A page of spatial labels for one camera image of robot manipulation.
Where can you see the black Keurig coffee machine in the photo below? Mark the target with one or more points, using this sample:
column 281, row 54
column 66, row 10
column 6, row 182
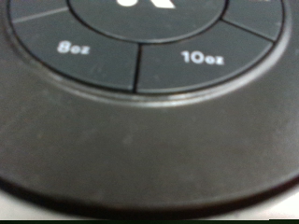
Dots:
column 149, row 140

